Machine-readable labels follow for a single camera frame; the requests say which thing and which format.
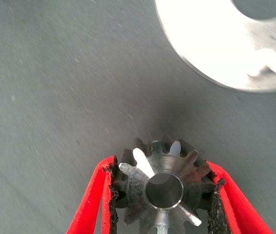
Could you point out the dark grey table cloth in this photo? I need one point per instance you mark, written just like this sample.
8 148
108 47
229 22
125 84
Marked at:
55 73

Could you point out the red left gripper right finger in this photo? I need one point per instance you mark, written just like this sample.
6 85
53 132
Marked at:
235 209

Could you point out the small steel planetary gear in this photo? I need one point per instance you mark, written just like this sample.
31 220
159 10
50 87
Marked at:
167 163

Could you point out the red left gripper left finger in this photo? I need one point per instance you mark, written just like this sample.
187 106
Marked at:
89 200

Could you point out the round metal carrier plate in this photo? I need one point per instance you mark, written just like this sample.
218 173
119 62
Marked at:
213 48

